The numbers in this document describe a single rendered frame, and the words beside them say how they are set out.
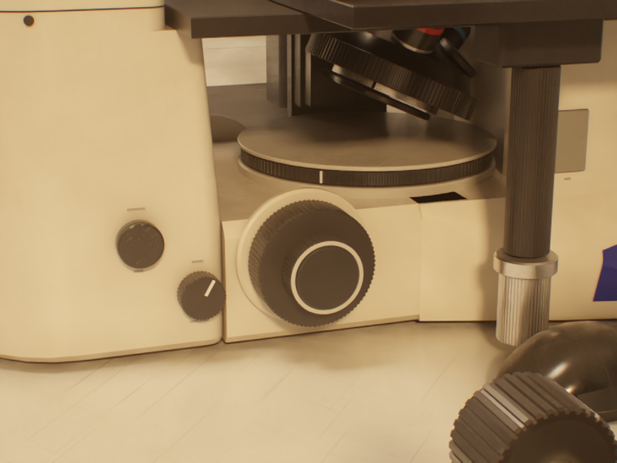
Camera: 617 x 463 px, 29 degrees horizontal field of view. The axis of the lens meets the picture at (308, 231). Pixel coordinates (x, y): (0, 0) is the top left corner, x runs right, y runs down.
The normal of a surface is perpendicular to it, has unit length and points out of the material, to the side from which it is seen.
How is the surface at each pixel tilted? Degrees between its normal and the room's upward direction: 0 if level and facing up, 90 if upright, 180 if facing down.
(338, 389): 0
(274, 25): 90
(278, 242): 90
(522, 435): 90
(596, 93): 90
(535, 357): 34
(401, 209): 53
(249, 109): 0
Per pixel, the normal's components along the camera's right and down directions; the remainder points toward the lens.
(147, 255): 0.32, 0.27
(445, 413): 0.00, -0.96
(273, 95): -0.95, 0.09
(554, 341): -0.40, -0.81
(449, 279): 0.00, 0.29
